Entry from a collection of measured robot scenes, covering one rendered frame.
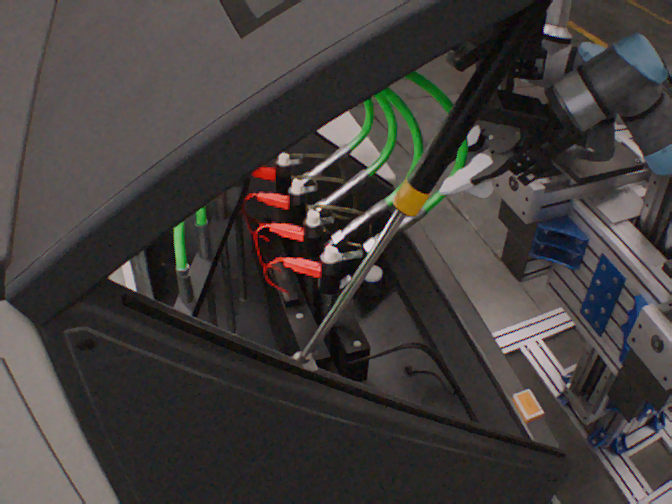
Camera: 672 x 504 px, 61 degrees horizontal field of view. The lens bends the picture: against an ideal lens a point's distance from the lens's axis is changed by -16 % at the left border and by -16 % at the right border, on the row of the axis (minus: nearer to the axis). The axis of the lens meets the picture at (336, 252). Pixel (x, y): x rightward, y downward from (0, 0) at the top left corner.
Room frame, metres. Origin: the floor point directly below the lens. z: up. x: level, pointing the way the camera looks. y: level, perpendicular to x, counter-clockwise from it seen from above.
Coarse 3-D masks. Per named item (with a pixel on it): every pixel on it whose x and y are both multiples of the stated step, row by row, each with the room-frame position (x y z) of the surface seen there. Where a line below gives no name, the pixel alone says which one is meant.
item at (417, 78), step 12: (420, 84) 0.70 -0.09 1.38; (432, 84) 0.71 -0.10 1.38; (432, 96) 0.71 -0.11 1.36; (444, 96) 0.71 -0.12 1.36; (444, 108) 0.72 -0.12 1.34; (456, 168) 0.73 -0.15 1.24; (432, 204) 0.71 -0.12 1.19; (180, 228) 0.60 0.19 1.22; (180, 240) 0.60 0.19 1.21; (180, 252) 0.60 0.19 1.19; (180, 264) 0.60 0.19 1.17
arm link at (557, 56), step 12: (564, 0) 1.25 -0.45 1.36; (552, 12) 1.24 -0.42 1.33; (564, 12) 1.25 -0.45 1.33; (552, 24) 1.24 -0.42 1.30; (564, 24) 1.25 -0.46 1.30; (552, 36) 1.22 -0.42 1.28; (564, 36) 1.22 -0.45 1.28; (552, 48) 1.21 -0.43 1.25; (564, 48) 1.22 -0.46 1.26; (540, 60) 1.21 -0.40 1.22; (552, 60) 1.20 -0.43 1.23; (564, 60) 1.20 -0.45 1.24; (540, 72) 1.21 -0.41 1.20; (552, 72) 1.19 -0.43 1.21; (564, 72) 1.18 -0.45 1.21; (540, 84) 1.22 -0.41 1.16; (552, 84) 1.20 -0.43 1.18
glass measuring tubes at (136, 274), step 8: (136, 256) 0.60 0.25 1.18; (144, 256) 0.61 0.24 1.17; (128, 264) 0.58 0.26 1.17; (136, 264) 0.60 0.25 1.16; (144, 264) 0.60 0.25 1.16; (128, 272) 0.58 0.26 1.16; (136, 272) 0.60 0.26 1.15; (144, 272) 0.60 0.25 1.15; (128, 280) 0.58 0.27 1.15; (136, 280) 0.60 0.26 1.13; (144, 280) 0.60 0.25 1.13; (136, 288) 0.61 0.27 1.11; (144, 288) 0.60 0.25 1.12; (152, 288) 0.71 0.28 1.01; (152, 296) 0.61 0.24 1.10
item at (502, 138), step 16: (560, 112) 0.70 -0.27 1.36; (496, 128) 0.73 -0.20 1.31; (512, 128) 0.72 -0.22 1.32; (544, 128) 0.72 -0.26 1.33; (560, 128) 0.72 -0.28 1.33; (576, 128) 0.69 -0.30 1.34; (496, 144) 0.71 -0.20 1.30; (512, 144) 0.69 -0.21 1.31; (528, 144) 0.70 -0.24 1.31; (544, 144) 0.72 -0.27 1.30; (560, 144) 0.72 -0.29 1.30; (528, 160) 0.72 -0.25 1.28; (544, 160) 0.70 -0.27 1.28
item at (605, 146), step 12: (612, 120) 1.15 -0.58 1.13; (588, 132) 1.15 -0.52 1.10; (600, 132) 1.14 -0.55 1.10; (612, 132) 1.16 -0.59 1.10; (576, 144) 1.14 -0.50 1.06; (588, 144) 1.14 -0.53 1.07; (600, 144) 1.13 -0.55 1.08; (612, 144) 1.15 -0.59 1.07; (576, 156) 1.14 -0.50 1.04; (588, 156) 1.13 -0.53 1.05; (600, 156) 1.13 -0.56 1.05; (612, 156) 1.15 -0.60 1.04
